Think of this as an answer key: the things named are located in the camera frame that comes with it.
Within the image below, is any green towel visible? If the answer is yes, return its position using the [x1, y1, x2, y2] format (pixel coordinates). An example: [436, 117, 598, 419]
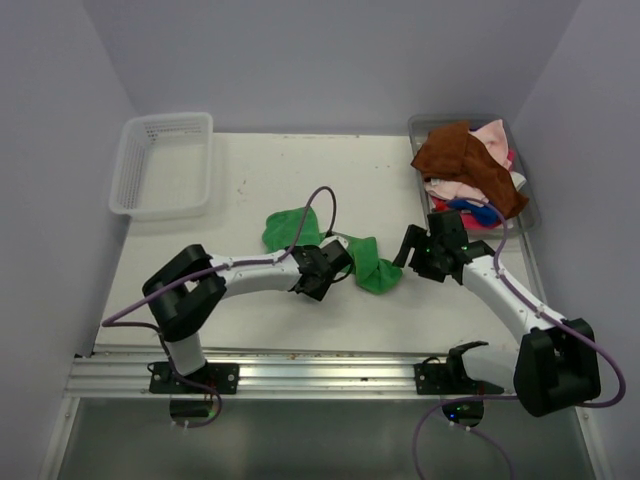
[262, 207, 404, 296]

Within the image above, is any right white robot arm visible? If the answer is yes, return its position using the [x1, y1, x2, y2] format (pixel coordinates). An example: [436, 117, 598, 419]
[393, 210, 601, 417]

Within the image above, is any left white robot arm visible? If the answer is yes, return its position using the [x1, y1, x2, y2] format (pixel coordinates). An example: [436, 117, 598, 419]
[142, 239, 353, 393]

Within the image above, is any magenta towel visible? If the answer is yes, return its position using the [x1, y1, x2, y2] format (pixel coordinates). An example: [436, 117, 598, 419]
[432, 149, 516, 232]

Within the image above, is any white towel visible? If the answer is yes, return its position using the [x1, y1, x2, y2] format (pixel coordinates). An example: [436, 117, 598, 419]
[429, 172, 529, 226]

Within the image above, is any blue towel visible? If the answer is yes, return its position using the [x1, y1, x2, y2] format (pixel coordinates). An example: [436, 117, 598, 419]
[447, 198, 499, 227]

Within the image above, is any brown towel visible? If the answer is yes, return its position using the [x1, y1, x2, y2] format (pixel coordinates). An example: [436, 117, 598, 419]
[411, 120, 529, 219]

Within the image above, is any light pink towel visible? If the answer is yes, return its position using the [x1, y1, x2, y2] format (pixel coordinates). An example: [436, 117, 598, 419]
[423, 118, 512, 199]

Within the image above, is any white plastic basket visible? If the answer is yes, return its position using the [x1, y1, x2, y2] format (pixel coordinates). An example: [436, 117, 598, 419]
[109, 112, 213, 221]

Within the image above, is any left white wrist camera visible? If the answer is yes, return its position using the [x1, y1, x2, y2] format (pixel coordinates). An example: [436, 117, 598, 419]
[320, 236, 349, 250]

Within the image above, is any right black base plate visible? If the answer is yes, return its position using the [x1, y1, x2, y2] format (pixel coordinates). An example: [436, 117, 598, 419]
[413, 362, 479, 396]

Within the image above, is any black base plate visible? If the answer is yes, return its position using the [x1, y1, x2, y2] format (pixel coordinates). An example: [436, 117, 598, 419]
[413, 362, 479, 396]
[147, 362, 240, 395]

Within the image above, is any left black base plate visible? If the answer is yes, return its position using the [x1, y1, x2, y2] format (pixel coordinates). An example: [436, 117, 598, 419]
[147, 362, 240, 395]

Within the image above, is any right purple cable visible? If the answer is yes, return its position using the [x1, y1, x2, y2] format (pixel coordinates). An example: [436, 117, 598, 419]
[412, 197, 627, 480]

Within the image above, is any aluminium mounting rail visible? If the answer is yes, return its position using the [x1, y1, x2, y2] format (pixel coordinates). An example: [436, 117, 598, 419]
[67, 347, 516, 401]

